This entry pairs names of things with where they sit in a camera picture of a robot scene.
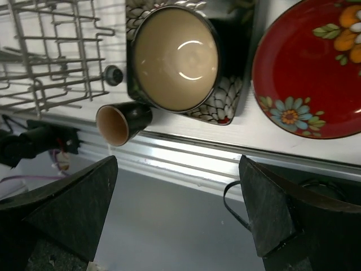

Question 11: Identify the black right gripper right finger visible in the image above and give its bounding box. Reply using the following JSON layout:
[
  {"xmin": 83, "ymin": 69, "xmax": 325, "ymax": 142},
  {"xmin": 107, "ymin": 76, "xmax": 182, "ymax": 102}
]
[{"xmin": 239, "ymin": 157, "xmax": 360, "ymax": 270}]

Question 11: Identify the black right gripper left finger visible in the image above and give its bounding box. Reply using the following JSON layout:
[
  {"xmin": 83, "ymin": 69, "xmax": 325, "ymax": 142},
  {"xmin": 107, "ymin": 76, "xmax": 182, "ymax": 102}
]
[{"xmin": 1, "ymin": 156, "xmax": 118, "ymax": 270}]

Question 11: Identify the dark brown cup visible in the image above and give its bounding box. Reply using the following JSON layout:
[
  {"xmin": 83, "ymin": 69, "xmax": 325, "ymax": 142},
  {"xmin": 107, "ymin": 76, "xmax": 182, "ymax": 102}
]
[{"xmin": 95, "ymin": 102, "xmax": 153, "ymax": 146}]

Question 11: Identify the dark blue beige bowl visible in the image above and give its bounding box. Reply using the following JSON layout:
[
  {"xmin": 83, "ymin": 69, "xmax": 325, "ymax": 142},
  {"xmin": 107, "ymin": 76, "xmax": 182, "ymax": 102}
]
[{"xmin": 132, "ymin": 5, "xmax": 222, "ymax": 112}]

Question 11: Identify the red round floral plate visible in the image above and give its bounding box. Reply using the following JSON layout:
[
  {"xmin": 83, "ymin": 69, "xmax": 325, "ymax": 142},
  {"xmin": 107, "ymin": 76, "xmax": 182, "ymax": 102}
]
[{"xmin": 252, "ymin": 1, "xmax": 360, "ymax": 139}]

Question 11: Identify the black square floral plate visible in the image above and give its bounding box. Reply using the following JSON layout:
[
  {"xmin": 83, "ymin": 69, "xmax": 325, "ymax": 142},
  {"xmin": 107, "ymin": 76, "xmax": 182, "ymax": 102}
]
[{"xmin": 126, "ymin": 1, "xmax": 257, "ymax": 125}]

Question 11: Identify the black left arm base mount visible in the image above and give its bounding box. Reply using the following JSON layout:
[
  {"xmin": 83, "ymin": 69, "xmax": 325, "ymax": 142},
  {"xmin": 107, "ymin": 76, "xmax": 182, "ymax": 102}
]
[{"xmin": 1, "ymin": 115, "xmax": 80, "ymax": 167}]

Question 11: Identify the aluminium table rail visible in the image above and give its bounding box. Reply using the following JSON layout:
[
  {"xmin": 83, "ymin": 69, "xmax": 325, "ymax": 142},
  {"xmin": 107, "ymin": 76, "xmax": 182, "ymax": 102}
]
[{"xmin": 0, "ymin": 111, "xmax": 361, "ymax": 198}]

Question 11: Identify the grey wire dish rack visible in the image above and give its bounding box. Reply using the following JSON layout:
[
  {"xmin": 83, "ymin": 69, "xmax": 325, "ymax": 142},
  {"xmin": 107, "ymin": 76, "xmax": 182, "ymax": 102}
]
[{"xmin": 1, "ymin": 1, "xmax": 123, "ymax": 116}]

